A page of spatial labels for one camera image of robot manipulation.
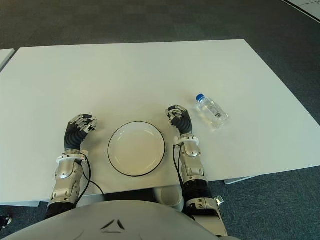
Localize white rounded robot leg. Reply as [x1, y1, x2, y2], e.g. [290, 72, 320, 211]
[152, 186, 185, 212]

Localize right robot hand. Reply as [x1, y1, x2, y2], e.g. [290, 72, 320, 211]
[165, 104, 194, 136]

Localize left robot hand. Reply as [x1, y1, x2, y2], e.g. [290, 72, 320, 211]
[62, 113, 99, 155]

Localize white plate black rim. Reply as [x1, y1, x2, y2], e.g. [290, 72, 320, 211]
[107, 121, 166, 178]

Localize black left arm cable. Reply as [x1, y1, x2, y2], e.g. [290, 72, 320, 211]
[74, 156, 106, 202]

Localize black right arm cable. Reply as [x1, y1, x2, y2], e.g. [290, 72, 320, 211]
[171, 144, 185, 187]

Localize black wheeled stand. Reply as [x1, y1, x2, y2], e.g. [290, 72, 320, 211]
[0, 212, 13, 230]

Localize neighbouring white table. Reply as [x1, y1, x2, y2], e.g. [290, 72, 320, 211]
[0, 48, 16, 73]

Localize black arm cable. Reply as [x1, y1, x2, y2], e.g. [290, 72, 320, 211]
[74, 156, 106, 202]
[171, 144, 185, 187]

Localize clear water bottle blue cap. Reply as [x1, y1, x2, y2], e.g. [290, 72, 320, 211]
[194, 93, 229, 133]

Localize grey robot torso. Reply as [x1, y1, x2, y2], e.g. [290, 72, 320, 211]
[0, 199, 232, 240]

